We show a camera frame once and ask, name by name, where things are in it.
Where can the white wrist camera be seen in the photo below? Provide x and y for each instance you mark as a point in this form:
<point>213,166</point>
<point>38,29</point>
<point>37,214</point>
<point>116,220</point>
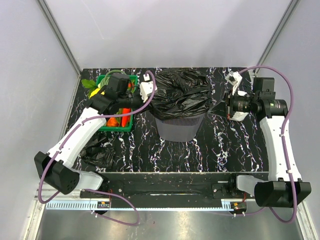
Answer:
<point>146,88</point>
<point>234,78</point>

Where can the green plastic basket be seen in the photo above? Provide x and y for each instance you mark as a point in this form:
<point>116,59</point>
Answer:
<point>132,86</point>

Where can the green long beans bundle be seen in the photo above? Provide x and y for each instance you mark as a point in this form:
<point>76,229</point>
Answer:
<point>105,80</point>

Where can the large orange carrot toy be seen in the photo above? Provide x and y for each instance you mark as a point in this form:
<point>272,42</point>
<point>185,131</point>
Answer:
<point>125,119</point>

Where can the white crumpled paper roll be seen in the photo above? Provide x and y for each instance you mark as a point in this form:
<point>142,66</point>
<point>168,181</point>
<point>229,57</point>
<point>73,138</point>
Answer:
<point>240,116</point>

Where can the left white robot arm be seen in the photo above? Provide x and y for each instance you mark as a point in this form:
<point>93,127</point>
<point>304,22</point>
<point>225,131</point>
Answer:
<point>55,167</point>

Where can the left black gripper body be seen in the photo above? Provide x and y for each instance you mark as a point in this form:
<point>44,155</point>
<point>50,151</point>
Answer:
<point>135,101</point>

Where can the black trash bag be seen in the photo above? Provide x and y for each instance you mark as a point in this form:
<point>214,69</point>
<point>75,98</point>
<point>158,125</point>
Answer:
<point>181,93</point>
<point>96,154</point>

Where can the yellow white cabbage toy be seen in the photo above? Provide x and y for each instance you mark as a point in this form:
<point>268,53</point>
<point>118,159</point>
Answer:
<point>94,92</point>

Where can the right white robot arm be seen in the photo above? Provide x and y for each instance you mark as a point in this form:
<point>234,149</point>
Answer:
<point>284,187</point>

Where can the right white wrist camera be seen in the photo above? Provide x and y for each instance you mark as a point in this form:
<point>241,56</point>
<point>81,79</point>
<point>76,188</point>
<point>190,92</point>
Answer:
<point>234,78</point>

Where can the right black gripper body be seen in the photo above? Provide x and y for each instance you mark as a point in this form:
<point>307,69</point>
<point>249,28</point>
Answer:
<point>241,103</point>

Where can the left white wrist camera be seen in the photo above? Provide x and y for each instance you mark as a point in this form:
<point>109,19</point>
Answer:
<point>146,88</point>

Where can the orange pumpkin toy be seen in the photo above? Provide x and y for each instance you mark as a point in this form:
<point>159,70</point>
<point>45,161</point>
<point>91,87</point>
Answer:
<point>112,122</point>

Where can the grey mesh trash bin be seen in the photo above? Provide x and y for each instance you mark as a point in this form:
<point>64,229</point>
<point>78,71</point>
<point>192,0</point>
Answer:
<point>182,129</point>

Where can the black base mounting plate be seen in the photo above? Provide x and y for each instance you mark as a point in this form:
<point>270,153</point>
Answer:
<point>208,184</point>

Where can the green leafy vegetable toy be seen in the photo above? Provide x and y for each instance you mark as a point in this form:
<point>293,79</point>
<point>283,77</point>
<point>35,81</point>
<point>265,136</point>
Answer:
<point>89,84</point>

